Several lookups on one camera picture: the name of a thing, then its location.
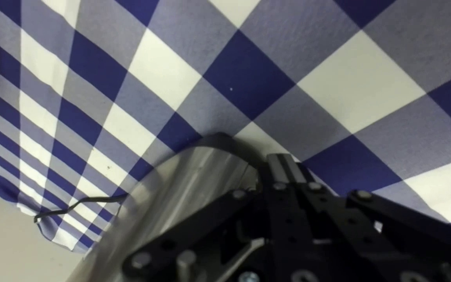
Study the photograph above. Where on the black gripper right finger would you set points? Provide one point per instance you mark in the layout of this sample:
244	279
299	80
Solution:
358	237

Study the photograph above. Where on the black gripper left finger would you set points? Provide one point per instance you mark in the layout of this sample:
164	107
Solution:
213	245

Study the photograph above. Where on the silver toaster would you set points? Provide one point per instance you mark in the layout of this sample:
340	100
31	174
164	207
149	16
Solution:
172	191

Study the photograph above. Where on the blue white checkered tablecloth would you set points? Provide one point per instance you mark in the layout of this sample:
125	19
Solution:
95	93

